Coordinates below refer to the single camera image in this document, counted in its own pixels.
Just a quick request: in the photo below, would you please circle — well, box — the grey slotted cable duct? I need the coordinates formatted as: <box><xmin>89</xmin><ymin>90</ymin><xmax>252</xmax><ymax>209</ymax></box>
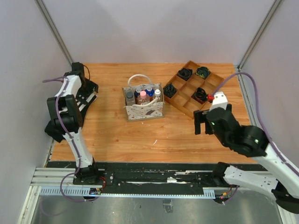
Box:
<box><xmin>40</xmin><ymin>186</ymin><xmax>216</xmax><ymax>199</ymax></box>

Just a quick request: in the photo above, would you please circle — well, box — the dark green rolled tie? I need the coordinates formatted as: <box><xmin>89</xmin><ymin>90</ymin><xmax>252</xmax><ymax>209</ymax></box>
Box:
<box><xmin>164</xmin><ymin>83</ymin><xmax>177</xmax><ymax>98</ymax></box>

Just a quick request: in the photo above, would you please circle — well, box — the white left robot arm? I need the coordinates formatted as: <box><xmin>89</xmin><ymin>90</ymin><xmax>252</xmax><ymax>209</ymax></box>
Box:
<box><xmin>45</xmin><ymin>62</ymin><xmax>100</xmax><ymax>185</ymax></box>

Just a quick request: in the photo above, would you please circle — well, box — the aluminium frame post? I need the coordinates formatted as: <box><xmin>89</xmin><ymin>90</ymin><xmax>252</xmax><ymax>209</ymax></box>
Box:
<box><xmin>34</xmin><ymin>0</ymin><xmax>74</xmax><ymax>65</ymax></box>
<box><xmin>237</xmin><ymin>0</ymin><xmax>285</xmax><ymax>70</ymax></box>

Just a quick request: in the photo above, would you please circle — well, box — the right aluminium frame post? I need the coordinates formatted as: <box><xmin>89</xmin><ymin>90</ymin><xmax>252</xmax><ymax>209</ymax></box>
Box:
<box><xmin>237</xmin><ymin>0</ymin><xmax>285</xmax><ymax>70</ymax></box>

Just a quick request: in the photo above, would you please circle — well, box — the clear bottle white cap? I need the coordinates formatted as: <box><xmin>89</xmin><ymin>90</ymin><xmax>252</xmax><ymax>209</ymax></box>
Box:
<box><xmin>153</xmin><ymin>89</ymin><xmax>162</xmax><ymax>102</ymax></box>

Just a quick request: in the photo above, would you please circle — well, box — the clear bottle dark cap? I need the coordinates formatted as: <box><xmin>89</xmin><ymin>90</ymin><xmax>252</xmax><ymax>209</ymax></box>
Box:
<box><xmin>126</xmin><ymin>91</ymin><xmax>135</xmax><ymax>106</ymax></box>

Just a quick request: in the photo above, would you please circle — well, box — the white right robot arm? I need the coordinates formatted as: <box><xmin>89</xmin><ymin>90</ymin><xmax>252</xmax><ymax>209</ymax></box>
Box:
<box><xmin>193</xmin><ymin>107</ymin><xmax>299</xmax><ymax>214</ymax></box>

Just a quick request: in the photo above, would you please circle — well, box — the dark blue pump bottle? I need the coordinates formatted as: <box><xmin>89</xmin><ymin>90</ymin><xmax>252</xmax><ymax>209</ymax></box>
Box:
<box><xmin>134</xmin><ymin>87</ymin><xmax>142</xmax><ymax>98</ymax></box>

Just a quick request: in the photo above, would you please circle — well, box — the left aluminium frame post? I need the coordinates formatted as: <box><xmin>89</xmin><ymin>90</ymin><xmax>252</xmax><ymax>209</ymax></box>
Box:
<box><xmin>34</xmin><ymin>0</ymin><xmax>74</xmax><ymax>65</ymax></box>

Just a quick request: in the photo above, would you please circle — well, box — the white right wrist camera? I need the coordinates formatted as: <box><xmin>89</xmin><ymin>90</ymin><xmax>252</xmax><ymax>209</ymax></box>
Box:
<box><xmin>207</xmin><ymin>91</ymin><xmax>228</xmax><ymax>111</ymax></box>

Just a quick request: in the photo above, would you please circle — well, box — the wooden divided tray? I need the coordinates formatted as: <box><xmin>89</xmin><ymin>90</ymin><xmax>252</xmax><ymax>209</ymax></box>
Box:
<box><xmin>164</xmin><ymin>61</ymin><xmax>224</xmax><ymax>118</ymax></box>

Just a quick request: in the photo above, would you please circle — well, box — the black white striped cloth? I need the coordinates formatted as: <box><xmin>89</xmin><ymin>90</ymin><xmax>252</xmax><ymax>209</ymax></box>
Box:
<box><xmin>44</xmin><ymin>92</ymin><xmax>97</xmax><ymax>142</ymax></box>

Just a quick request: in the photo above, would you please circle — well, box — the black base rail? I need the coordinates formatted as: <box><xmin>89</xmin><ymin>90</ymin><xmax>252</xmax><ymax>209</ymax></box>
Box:
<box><xmin>46</xmin><ymin>161</ymin><xmax>276</xmax><ymax>194</ymax></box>

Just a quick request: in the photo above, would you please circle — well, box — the clear bottle pink cap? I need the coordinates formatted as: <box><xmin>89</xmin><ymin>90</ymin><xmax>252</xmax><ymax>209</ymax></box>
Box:
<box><xmin>137</xmin><ymin>91</ymin><xmax>150</xmax><ymax>105</ymax></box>

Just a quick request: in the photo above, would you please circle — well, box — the green yellow rolled tie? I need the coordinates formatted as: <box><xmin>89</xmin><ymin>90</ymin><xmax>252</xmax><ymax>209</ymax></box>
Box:
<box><xmin>195</xmin><ymin>66</ymin><xmax>211</xmax><ymax>79</ymax></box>

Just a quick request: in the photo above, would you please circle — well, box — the black orange rolled tie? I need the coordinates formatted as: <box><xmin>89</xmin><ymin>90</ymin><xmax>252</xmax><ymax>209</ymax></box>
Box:
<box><xmin>192</xmin><ymin>87</ymin><xmax>208</xmax><ymax>104</ymax></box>

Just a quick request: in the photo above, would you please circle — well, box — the bright blue pump bottle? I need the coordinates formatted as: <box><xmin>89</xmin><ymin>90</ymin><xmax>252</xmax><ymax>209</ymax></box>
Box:
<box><xmin>145</xmin><ymin>85</ymin><xmax>155</xmax><ymax>97</ymax></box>

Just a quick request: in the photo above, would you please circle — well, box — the printed canvas tote bag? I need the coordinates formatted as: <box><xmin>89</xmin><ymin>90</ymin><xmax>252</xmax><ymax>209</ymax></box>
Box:
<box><xmin>122</xmin><ymin>74</ymin><xmax>164</xmax><ymax>122</ymax></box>

